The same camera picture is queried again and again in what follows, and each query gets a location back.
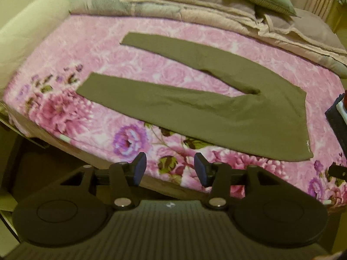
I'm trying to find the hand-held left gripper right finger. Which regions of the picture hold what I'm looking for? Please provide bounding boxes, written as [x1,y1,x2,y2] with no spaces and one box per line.
[194,152,286,210]

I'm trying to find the pink floral blanket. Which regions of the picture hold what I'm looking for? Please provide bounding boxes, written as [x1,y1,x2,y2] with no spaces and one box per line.
[2,14,347,209]

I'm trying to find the grey-green pants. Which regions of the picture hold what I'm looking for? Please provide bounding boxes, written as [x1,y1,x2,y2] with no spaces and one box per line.
[77,32,314,163]

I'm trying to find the wooden bed frame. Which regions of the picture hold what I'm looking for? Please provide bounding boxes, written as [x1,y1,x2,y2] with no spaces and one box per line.
[0,100,330,210]

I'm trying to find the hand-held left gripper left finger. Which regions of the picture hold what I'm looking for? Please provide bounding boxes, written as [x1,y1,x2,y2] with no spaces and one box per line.
[56,152,147,211]

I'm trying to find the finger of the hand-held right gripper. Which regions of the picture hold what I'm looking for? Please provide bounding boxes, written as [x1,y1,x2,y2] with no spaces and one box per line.
[327,162,347,180]

